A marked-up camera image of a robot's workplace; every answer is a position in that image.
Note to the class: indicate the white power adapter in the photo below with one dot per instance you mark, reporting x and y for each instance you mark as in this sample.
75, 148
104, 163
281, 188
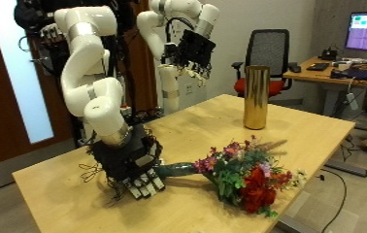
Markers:
353, 101

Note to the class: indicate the black desk phone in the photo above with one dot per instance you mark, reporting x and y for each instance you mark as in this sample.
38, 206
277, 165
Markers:
329, 54

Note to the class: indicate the grey table foot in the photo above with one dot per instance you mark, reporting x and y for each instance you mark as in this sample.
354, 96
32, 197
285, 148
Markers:
347, 169

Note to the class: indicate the white wall outlet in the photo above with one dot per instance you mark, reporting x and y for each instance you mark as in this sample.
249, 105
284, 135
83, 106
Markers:
189, 89

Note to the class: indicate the wooden office desk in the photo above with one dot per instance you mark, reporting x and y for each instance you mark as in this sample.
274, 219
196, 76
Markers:
313, 76

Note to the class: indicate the black computer mouse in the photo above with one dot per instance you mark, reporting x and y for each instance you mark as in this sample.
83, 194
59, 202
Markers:
296, 68

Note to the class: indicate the tall gold cylinder vase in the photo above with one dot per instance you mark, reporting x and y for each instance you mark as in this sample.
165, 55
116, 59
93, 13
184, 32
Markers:
257, 97

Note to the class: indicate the black keyboard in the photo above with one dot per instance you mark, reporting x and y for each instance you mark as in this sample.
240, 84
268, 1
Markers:
318, 66

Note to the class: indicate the black hanging bag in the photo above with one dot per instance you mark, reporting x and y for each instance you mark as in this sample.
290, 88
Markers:
31, 14

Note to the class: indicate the black mesh red office chair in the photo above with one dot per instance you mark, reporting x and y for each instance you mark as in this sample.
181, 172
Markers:
268, 48

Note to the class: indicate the flower bouquet with green stem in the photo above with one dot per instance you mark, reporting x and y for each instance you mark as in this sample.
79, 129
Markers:
240, 174

